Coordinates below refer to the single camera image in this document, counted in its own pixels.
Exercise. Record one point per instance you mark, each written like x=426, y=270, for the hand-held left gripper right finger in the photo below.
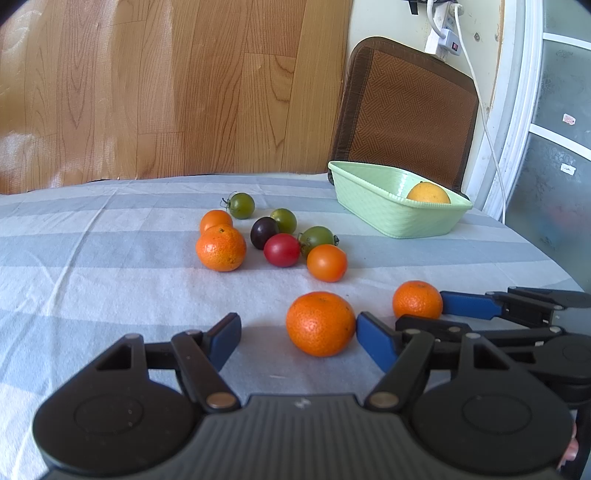
x=376, y=339

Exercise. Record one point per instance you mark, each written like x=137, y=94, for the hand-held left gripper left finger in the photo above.
x=226, y=337

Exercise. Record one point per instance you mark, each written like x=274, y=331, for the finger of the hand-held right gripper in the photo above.
x=466, y=304
x=429, y=325

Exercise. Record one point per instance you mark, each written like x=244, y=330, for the orange tangerine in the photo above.
x=220, y=248
x=417, y=300
x=320, y=330

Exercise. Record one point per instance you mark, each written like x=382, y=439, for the orange tomato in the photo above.
x=215, y=220
x=327, y=262

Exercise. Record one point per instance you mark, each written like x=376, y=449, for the red tomato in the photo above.
x=281, y=249

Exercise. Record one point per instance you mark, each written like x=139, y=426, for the dark purple tomato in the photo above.
x=263, y=232

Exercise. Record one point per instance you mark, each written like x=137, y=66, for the yellow orange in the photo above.
x=428, y=193

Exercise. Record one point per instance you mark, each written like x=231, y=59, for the green tomato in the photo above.
x=242, y=205
x=316, y=237
x=284, y=219

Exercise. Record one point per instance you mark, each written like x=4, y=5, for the light green plastic basket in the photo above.
x=383, y=203

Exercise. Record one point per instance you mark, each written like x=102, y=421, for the person's right hand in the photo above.
x=571, y=445

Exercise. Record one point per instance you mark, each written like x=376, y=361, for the striped blue white cloth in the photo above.
x=115, y=277

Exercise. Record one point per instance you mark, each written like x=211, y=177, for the white sticker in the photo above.
x=567, y=169

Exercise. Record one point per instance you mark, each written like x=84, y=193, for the brown woven mat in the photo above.
x=406, y=106

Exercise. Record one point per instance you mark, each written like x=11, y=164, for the pink sticker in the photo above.
x=569, y=119

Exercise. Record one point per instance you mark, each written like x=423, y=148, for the white power strip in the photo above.
x=443, y=39

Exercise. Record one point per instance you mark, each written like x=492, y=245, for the white window frame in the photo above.
x=512, y=115

